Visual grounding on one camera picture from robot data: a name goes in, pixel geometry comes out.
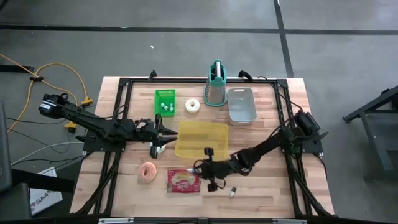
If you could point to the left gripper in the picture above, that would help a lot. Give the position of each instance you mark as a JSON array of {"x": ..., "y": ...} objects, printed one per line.
[{"x": 147, "y": 130}]

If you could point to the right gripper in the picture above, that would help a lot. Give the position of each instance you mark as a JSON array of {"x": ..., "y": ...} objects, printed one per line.
[{"x": 220, "y": 169}]

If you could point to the red popcorn packet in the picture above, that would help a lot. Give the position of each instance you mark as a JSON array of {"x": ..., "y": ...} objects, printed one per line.
[{"x": 180, "y": 183}]

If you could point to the pink frosted sprinkled donut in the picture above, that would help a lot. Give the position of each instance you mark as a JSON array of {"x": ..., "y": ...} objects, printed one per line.
[{"x": 143, "y": 172}]

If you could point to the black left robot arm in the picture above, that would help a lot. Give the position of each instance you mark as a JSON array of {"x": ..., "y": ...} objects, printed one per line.
[{"x": 93, "y": 123}]

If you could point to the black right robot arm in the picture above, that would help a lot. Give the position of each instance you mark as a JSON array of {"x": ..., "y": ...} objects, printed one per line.
[{"x": 267, "y": 146}]

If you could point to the yellow translucent plastic bin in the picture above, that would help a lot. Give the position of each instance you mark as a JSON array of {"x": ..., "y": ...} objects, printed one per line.
[{"x": 199, "y": 140}]

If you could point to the cream frosted donut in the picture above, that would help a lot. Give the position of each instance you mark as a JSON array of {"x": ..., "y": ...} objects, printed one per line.
[{"x": 187, "y": 105}]

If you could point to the green plastic mesh basket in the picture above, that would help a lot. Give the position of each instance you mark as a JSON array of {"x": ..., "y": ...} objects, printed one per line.
[{"x": 164, "y": 95}]

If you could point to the grey plastic bin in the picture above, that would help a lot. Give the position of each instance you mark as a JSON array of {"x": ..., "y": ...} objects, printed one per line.
[{"x": 241, "y": 107}]

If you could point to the black flat beam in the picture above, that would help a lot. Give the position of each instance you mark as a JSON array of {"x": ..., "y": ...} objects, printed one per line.
[{"x": 40, "y": 180}]

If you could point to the white printed cardboard box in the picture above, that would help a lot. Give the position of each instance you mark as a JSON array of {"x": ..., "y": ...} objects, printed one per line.
[{"x": 46, "y": 199}]

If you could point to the black flat bar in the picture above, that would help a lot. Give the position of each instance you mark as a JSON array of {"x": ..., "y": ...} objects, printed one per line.
[{"x": 15, "y": 68}]

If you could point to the dark grey seat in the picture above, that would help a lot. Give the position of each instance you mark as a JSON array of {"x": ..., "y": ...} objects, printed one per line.
[{"x": 14, "y": 202}]

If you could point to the black metal stand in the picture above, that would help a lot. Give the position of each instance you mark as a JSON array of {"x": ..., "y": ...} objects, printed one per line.
[{"x": 377, "y": 143}]

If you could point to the silver frame bracket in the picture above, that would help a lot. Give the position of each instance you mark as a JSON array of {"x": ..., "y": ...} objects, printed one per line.
[
  {"x": 289, "y": 221},
  {"x": 115, "y": 220}
]

